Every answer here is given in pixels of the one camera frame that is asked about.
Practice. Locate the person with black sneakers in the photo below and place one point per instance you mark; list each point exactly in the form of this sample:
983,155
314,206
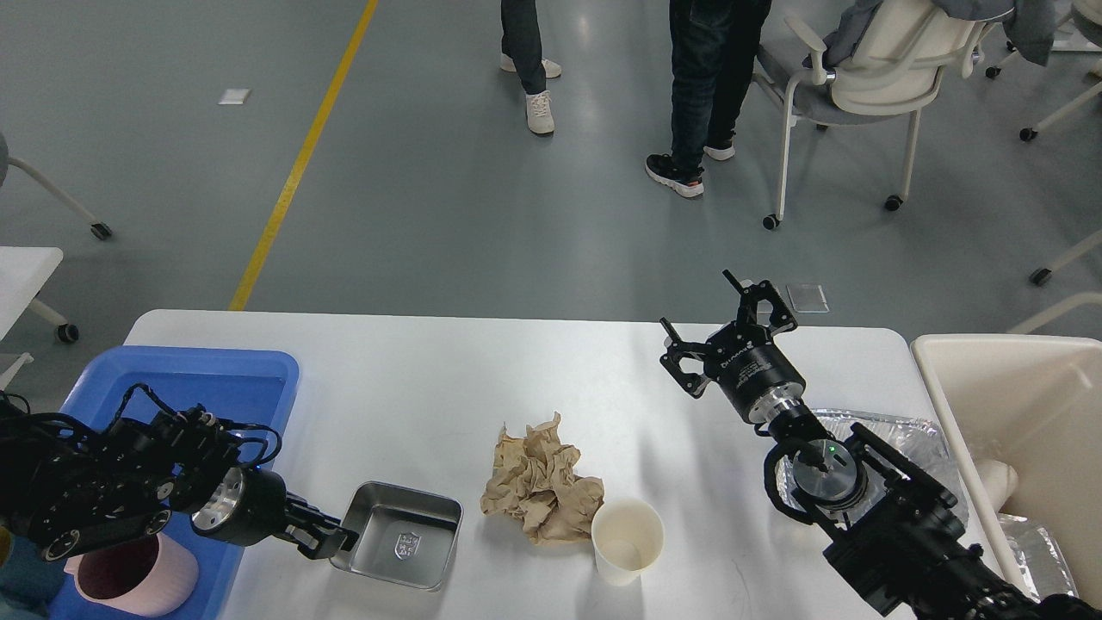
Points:
714,47

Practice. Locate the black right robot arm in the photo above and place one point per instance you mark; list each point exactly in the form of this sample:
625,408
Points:
895,538

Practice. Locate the clear floor plate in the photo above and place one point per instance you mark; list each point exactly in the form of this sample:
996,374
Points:
807,298

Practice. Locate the aluminium foil tray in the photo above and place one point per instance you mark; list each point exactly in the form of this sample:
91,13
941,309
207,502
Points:
1035,552

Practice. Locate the square stainless steel tray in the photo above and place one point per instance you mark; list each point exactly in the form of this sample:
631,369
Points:
406,536

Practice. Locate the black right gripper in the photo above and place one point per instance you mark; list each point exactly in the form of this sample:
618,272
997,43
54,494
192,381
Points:
756,372

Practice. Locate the blue plastic tray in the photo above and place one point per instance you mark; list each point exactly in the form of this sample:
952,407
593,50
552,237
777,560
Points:
253,386

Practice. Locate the white paper cup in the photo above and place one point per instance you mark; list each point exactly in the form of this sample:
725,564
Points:
628,537

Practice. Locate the cream plastic bin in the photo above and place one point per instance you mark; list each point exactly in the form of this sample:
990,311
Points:
1034,403

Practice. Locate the person with white sneakers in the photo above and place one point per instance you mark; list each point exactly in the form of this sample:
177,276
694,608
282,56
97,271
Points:
521,53

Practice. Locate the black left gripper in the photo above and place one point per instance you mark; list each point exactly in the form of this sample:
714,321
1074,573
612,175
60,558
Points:
251,504

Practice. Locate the white grey office chair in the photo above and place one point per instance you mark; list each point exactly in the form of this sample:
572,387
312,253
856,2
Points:
887,64

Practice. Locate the pink plastic mug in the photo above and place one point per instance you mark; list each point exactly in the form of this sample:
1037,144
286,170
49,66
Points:
150,577

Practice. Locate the crumpled brown paper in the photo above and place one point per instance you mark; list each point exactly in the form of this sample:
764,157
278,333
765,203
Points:
533,481

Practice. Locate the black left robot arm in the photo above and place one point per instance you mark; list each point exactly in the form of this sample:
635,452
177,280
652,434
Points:
71,490

